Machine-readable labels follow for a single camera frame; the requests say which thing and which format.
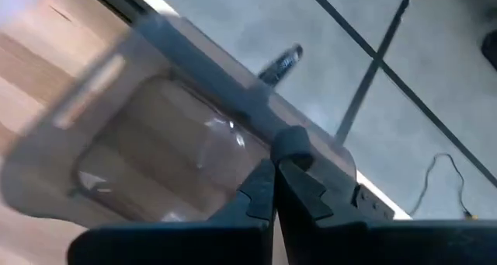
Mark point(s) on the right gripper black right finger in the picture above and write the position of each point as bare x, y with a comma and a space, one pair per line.
349, 245

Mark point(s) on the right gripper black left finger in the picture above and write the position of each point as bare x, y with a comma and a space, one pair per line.
233, 241

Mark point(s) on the wide black rubber band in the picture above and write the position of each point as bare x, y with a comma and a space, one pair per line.
291, 140

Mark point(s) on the yellow plug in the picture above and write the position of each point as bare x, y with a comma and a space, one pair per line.
471, 217

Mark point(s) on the grey plastic basket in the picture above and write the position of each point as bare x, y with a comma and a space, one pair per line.
46, 179

